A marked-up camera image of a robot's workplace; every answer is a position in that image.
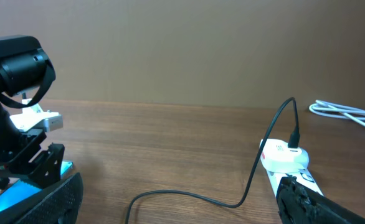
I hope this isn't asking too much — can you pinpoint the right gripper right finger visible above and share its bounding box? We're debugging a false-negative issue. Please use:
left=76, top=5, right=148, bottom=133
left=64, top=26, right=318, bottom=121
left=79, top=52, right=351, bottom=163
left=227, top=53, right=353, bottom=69
left=276, top=175, right=365, bottom=224

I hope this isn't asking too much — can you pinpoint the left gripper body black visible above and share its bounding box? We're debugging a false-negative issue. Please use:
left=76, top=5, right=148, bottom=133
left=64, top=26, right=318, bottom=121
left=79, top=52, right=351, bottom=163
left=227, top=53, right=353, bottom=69
left=0, top=129, right=46, bottom=177

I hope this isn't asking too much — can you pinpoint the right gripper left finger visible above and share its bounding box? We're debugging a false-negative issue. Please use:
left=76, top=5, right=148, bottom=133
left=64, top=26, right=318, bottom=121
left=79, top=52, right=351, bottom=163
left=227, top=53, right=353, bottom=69
left=0, top=172, right=83, bottom=224

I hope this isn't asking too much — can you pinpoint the teal screen smartphone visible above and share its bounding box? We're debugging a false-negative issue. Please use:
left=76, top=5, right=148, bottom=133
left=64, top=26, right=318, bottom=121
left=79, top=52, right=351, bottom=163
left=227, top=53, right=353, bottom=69
left=0, top=161, right=76, bottom=212

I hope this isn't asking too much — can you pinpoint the black charging cable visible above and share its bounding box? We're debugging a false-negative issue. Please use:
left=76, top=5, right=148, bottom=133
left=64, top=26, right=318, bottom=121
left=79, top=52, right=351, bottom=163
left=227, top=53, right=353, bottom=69
left=125, top=96, right=301, bottom=224

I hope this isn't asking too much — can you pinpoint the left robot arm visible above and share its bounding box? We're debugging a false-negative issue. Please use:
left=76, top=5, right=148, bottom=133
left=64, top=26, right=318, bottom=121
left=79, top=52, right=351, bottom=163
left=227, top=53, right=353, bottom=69
left=0, top=35, right=65, bottom=189

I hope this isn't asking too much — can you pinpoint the white charger adapter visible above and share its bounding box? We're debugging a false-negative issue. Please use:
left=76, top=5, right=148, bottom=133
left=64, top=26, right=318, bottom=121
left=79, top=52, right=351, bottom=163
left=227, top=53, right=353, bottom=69
left=260, top=139, right=310, bottom=173

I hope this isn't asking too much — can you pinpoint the white power strip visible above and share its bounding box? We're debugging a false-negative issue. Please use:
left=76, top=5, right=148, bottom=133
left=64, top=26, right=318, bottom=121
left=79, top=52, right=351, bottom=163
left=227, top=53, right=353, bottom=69
left=266, top=168, right=323, bottom=195

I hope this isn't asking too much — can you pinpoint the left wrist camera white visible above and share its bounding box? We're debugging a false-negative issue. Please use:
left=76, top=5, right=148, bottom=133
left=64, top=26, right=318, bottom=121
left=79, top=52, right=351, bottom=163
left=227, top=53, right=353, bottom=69
left=10, top=104, right=64, bottom=133

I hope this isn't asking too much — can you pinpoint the white power strip cord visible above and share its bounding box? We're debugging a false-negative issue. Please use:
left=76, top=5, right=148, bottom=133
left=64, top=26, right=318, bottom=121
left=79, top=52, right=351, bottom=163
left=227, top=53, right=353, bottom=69
left=308, top=100, right=365, bottom=137

